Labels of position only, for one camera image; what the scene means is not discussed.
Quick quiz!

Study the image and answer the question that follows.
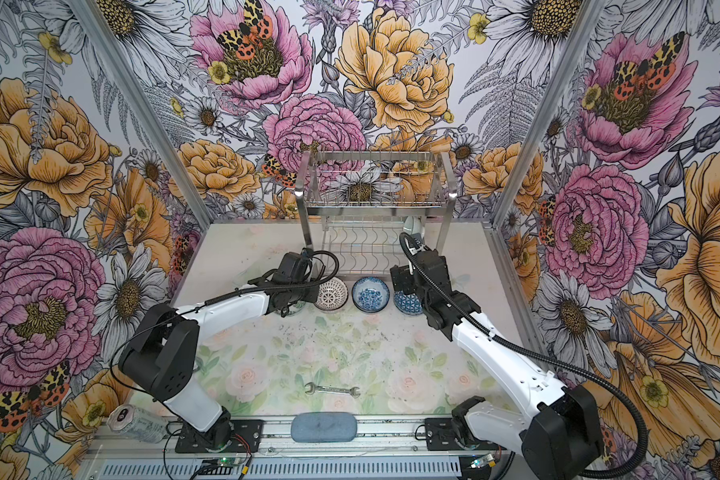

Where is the white maroon triangle bowl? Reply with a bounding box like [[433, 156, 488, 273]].
[[314, 277, 349, 312]]

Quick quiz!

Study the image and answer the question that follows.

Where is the blue floral porcelain bowl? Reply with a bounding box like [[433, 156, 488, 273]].
[[351, 276, 391, 313]]

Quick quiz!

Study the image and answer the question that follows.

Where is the mint green glazed bowl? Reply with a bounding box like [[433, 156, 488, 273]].
[[403, 216, 425, 245]]

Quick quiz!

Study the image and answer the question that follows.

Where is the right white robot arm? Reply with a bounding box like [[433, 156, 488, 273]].
[[399, 233, 604, 479]]

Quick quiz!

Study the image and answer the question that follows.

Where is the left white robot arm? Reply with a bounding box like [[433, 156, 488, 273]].
[[117, 249, 335, 451]]

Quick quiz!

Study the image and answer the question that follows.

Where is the steel two-tier dish rack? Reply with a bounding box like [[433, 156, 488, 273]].
[[294, 151, 458, 280]]

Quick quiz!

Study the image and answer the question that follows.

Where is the green leaf pattern bowl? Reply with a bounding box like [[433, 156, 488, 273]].
[[286, 300, 308, 317]]

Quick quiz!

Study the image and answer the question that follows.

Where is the blue triangle pattern bowl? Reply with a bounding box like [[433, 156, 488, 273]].
[[393, 291, 423, 316]]

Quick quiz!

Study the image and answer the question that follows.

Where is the steel open-end wrench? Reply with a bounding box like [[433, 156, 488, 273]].
[[304, 382, 361, 398]]

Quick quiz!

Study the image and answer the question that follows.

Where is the blue grey oval sponge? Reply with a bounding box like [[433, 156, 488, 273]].
[[290, 412, 358, 443]]

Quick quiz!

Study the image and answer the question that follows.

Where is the silver drink can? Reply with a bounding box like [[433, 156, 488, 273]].
[[106, 404, 168, 444]]

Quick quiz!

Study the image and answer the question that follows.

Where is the right black corrugated cable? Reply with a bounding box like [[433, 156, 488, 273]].
[[398, 232, 649, 479]]

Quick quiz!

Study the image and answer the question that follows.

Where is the black corrugated cable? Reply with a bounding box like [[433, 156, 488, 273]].
[[109, 249, 341, 415], [398, 232, 649, 479]]

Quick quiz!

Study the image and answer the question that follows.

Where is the aluminium front rail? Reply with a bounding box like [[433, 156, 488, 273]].
[[89, 411, 595, 458]]

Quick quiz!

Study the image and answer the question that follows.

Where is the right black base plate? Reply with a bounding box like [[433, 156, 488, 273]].
[[415, 417, 500, 453]]

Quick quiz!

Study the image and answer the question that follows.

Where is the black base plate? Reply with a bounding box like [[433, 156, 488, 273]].
[[415, 417, 500, 453], [175, 417, 264, 454]]

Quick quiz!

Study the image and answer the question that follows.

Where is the left black corrugated cable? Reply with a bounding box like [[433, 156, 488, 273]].
[[109, 249, 341, 415]]

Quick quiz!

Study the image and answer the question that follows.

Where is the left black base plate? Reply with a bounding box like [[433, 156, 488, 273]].
[[175, 417, 264, 454]]

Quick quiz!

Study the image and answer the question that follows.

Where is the white vented cable duct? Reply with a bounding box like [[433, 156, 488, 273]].
[[88, 456, 462, 479]]

